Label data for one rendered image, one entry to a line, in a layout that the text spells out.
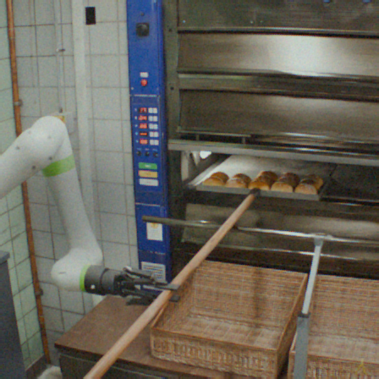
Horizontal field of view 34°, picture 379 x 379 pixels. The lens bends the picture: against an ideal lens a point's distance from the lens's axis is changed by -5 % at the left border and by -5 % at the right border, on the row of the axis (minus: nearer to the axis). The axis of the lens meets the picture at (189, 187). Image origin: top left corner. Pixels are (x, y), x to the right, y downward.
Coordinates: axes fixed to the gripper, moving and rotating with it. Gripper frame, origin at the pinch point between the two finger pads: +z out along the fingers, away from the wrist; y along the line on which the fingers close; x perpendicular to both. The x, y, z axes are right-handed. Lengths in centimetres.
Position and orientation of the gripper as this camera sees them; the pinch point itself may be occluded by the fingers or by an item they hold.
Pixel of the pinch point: (167, 292)
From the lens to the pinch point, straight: 191.7
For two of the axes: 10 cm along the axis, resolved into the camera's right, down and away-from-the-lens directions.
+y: 0.2, 9.5, 3.0
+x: -3.5, 2.9, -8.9
